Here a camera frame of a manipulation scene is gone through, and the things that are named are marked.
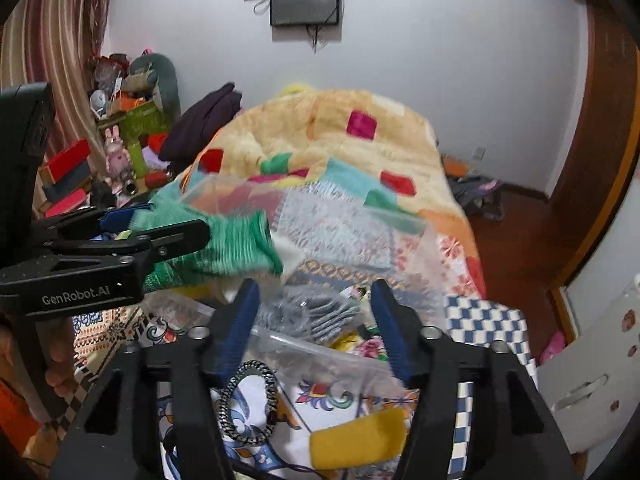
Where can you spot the blue white checkered cloth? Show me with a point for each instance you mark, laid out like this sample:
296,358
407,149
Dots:
480,320

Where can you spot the black wall box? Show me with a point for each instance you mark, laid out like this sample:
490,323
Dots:
305,4

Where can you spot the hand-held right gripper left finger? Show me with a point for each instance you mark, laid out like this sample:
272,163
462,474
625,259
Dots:
239,327

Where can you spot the yellow cloth band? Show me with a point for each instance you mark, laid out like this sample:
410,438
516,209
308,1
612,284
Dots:
357,440

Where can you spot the grey stuffed toy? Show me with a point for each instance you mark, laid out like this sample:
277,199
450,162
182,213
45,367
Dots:
160,75

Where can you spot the striped curtain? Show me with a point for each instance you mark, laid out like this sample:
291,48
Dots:
55,35

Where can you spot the yellow patchwork blanket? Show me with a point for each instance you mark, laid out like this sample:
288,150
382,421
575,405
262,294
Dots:
320,130

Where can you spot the grey socks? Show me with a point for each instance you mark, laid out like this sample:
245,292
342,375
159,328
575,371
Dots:
320,315

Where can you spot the green striped sock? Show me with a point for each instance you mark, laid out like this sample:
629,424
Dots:
235,250

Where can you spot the pink bunny toy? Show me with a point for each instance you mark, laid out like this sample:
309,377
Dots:
116,152

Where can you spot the wall socket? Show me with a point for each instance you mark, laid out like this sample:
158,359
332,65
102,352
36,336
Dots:
479,153

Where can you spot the green box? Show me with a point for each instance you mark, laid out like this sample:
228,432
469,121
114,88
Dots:
135,120

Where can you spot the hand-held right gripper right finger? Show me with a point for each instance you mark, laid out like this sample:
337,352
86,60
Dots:
391,332

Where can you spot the red box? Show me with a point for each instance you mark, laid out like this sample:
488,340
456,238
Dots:
65,160

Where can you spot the pile of clothes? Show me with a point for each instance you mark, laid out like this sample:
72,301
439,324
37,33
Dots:
475,190

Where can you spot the person's left hand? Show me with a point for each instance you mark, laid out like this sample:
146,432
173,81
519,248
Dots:
61,360

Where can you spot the dark purple garment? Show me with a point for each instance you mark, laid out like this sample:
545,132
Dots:
200,125

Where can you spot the clear plastic zip bag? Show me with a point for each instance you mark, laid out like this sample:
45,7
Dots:
320,360

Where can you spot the pink object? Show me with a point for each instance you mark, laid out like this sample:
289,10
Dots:
551,346

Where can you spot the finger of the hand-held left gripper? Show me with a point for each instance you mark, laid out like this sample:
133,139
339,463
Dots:
122,217
175,237

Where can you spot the wooden door frame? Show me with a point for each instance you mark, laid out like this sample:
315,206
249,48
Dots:
600,135

